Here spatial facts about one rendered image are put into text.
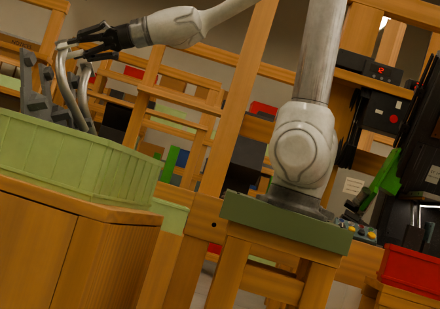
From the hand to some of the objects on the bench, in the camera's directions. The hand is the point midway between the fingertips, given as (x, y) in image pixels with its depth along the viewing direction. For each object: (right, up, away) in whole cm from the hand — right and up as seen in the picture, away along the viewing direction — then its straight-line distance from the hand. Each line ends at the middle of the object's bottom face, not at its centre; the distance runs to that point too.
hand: (69, 50), depth 252 cm
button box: (+91, -65, +27) cm, 115 cm away
